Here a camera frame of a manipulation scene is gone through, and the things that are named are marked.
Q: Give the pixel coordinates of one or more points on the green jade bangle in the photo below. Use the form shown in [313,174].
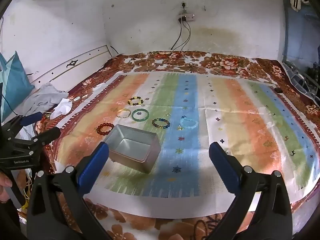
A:
[133,116]

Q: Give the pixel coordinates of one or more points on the white power strip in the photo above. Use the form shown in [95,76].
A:
[188,17]

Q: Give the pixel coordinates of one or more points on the blue door frame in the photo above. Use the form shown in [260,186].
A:
[290,42]

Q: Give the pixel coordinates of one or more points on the plastic covered rack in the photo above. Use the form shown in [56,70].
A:
[300,77]

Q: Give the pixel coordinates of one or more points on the black wall plug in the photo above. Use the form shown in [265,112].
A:
[183,5]

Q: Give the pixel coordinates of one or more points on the small black object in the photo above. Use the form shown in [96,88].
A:
[278,90]

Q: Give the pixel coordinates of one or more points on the grey cloth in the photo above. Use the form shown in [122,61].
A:
[42,97]

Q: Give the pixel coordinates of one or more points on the person's left hand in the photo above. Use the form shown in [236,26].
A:
[3,182]

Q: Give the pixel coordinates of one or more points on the teal pillow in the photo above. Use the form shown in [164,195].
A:
[15,80]

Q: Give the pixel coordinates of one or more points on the white crumpled tissue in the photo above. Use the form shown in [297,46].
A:
[62,107]

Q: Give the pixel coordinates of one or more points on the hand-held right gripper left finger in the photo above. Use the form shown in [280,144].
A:
[93,165]

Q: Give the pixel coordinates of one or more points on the brown floral blanket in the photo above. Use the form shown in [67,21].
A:
[225,62]

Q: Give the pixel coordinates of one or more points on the white bed headboard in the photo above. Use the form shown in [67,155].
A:
[75,62]

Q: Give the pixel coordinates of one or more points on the gold bangle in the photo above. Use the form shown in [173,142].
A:
[118,113]

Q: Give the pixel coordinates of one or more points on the small white packet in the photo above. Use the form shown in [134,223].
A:
[77,98]

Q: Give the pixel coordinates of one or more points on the striped colourful mat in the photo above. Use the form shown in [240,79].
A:
[225,130]

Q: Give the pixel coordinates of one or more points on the silver metal tin box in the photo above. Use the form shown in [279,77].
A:
[130,160]

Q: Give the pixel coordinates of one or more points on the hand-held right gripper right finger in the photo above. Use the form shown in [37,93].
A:
[223,167]

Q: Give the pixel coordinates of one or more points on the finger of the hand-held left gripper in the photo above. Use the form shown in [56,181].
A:
[31,118]
[47,136]

